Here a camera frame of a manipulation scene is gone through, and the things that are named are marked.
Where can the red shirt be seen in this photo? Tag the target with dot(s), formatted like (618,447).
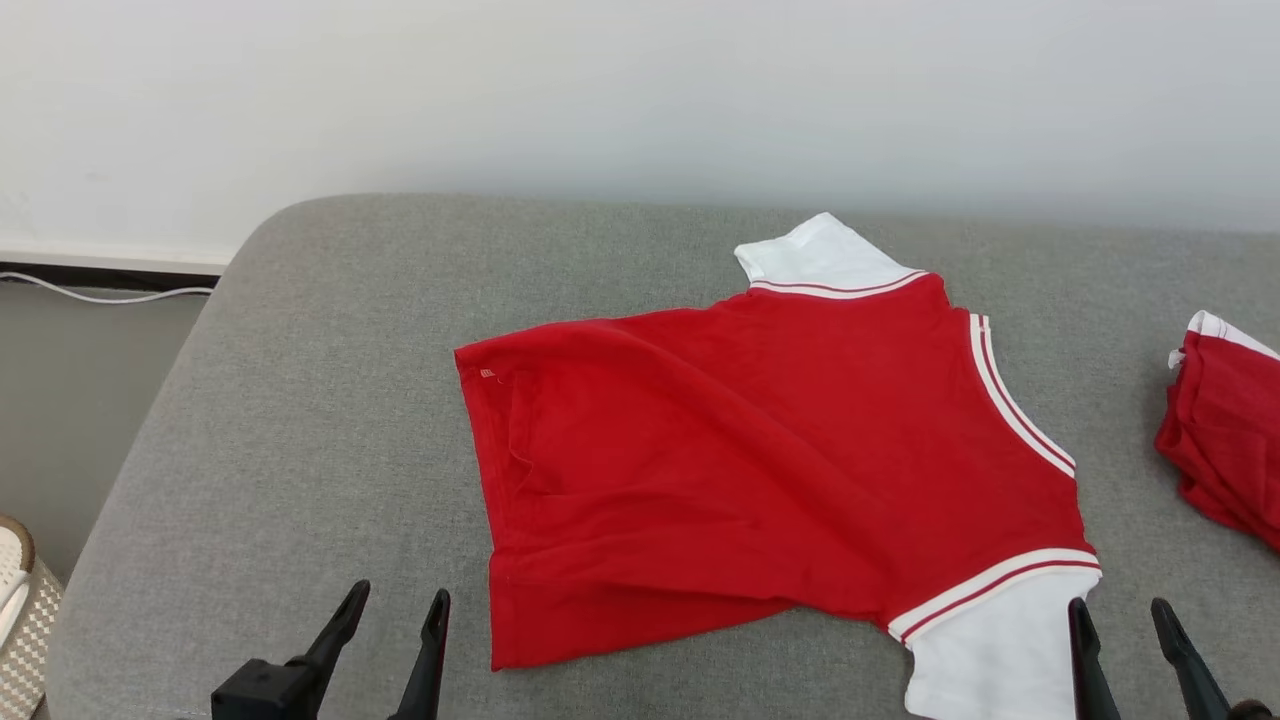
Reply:
(1225,430)

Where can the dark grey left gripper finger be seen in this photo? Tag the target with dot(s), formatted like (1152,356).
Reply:
(335,635)
(425,665)

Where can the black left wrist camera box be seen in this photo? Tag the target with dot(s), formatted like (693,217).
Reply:
(260,692)

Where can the white woven laundry basket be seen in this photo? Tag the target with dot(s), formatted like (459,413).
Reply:
(25,620)

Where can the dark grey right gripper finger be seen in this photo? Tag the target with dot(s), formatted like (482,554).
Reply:
(1092,670)
(1190,670)

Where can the red jersey with white sleeves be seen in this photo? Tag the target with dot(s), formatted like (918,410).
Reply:
(780,450)

